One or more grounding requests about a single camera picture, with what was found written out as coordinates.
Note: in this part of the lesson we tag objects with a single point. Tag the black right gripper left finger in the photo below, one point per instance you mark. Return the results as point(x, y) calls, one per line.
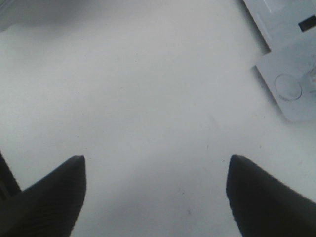
point(48, 208)

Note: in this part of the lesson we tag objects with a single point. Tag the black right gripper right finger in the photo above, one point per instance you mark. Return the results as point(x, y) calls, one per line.
point(262, 206)

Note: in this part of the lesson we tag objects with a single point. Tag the round white door button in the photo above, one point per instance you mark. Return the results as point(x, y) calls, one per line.
point(288, 87)

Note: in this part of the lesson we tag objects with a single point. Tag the white microwave oven body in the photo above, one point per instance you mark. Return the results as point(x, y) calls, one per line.
point(289, 30)

